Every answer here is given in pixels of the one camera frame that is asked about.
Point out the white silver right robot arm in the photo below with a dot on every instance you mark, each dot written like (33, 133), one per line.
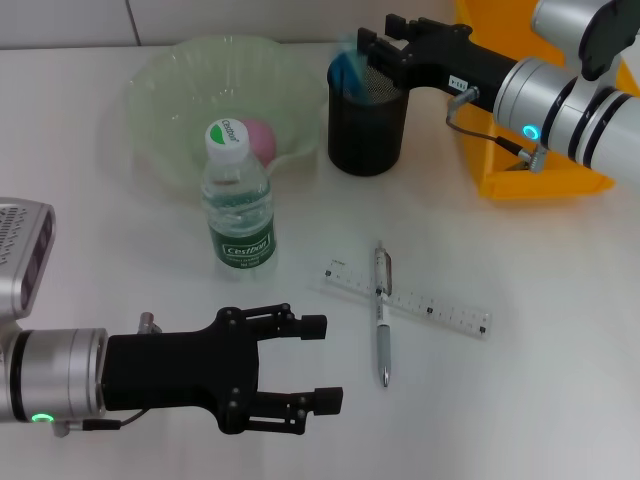
(575, 120)

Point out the yellow plastic bin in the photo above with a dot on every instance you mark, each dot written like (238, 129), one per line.
(550, 182)

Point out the black mesh pen holder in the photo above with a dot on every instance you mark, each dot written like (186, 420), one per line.
(365, 140)

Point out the grey clear ballpoint pen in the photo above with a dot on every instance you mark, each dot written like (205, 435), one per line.
(381, 340)

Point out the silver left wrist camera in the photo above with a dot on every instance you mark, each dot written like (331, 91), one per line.
(25, 255)

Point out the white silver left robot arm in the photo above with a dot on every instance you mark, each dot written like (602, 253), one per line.
(55, 375)

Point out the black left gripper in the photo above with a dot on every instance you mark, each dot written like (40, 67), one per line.
(175, 370)

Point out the clear green-label water bottle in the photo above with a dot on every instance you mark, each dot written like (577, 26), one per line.
(240, 210)

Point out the translucent green fruit plate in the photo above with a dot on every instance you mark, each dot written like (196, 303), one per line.
(175, 90)

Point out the blue scissors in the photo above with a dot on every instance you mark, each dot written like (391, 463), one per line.
(350, 70)

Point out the left wrist silver connector stub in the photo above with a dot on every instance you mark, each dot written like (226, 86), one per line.
(148, 322)

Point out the pink peach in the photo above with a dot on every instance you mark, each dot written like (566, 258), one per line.
(262, 140)

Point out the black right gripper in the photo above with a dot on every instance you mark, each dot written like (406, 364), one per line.
(450, 62)

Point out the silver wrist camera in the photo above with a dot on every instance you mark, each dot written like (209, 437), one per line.
(25, 255)
(570, 20)

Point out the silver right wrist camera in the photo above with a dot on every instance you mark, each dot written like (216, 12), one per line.
(570, 20)

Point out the clear plastic ruler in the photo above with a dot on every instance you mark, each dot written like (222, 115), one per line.
(440, 305)

